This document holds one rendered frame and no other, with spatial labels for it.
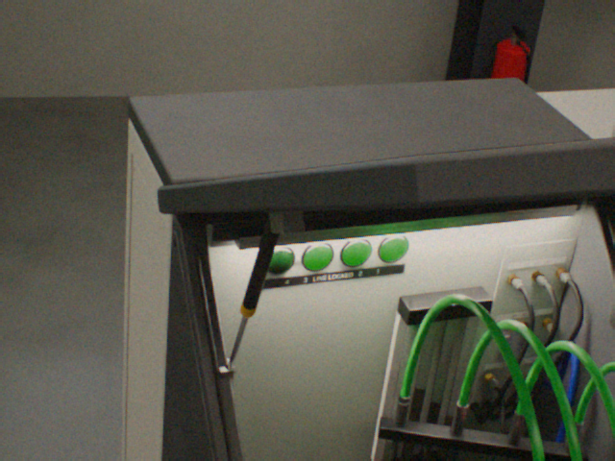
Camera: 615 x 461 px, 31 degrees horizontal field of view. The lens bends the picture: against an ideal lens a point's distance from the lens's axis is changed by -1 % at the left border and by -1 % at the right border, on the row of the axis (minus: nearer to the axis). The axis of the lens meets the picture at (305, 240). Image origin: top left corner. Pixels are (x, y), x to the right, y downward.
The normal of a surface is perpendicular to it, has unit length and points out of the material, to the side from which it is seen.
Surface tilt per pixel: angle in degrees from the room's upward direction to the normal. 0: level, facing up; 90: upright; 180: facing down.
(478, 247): 90
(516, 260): 90
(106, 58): 90
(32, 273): 0
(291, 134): 0
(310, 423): 90
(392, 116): 0
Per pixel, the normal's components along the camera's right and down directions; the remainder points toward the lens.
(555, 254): 0.34, 0.51
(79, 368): 0.10, -0.85
